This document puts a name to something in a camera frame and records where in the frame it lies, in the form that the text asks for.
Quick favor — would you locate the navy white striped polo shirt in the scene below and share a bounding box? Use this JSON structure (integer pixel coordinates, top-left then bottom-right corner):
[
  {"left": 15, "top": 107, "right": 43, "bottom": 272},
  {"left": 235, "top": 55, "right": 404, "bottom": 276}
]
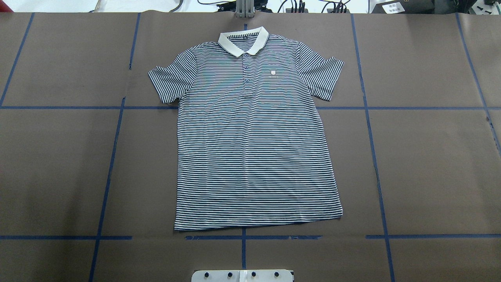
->
[{"left": 148, "top": 27, "right": 344, "bottom": 232}]

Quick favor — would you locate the black box with white label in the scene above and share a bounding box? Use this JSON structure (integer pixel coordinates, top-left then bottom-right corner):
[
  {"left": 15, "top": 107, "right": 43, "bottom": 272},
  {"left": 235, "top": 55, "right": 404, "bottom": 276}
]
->
[{"left": 369, "top": 0, "right": 435, "bottom": 14}]

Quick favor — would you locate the aluminium frame post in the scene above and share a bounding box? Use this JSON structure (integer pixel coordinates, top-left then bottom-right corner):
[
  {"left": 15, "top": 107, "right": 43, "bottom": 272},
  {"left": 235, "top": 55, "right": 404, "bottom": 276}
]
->
[{"left": 236, "top": 0, "right": 255, "bottom": 18}]

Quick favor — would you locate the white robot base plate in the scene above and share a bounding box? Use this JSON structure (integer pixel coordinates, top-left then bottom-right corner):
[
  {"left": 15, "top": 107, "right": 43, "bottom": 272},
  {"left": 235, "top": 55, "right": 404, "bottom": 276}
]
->
[{"left": 191, "top": 269, "right": 295, "bottom": 282}]

